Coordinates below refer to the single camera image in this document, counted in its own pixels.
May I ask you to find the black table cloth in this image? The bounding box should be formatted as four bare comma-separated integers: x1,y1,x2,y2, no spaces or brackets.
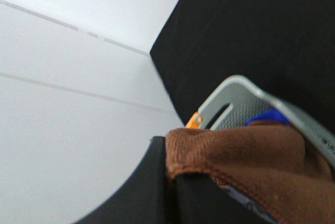
150,0,334,131

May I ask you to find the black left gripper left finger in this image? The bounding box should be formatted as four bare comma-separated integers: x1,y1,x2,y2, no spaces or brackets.
77,136,168,223

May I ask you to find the white perforated laundry basket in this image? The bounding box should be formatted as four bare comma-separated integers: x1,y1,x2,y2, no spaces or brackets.
194,75,334,167

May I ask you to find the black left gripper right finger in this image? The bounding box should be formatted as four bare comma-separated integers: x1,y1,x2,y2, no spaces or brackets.
175,174,272,223

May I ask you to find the brown microfiber towel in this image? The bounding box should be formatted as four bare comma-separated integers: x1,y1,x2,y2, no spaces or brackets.
165,121,334,223

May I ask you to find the orange plastic clip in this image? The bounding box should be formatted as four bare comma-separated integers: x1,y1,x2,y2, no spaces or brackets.
185,112,203,129

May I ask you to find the blue towel in basket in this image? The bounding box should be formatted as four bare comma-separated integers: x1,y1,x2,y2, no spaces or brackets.
244,109,290,126

